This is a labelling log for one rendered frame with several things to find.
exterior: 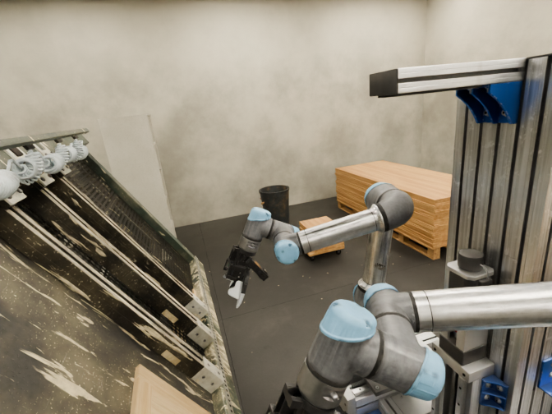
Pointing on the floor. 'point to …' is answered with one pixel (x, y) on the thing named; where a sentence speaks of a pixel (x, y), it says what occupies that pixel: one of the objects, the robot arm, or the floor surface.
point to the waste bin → (276, 201)
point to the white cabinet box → (137, 163)
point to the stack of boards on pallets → (434, 200)
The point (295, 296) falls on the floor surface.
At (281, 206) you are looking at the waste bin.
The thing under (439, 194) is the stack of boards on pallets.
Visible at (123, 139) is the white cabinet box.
